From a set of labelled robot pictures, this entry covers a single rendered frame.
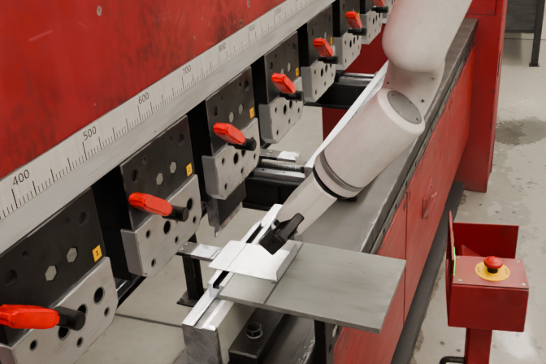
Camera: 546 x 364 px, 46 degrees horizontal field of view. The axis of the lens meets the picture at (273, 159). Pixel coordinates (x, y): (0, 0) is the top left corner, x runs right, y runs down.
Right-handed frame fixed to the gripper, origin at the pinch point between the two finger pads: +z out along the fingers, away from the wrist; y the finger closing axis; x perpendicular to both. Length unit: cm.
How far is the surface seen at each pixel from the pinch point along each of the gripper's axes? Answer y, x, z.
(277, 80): -6.7, -16.6, -17.7
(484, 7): -214, 16, 5
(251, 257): -0.5, -0.3, 8.6
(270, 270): 2.2, 3.2, 5.6
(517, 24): -426, 61, 52
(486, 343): -42, 57, 18
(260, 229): -10.7, -1.8, 11.3
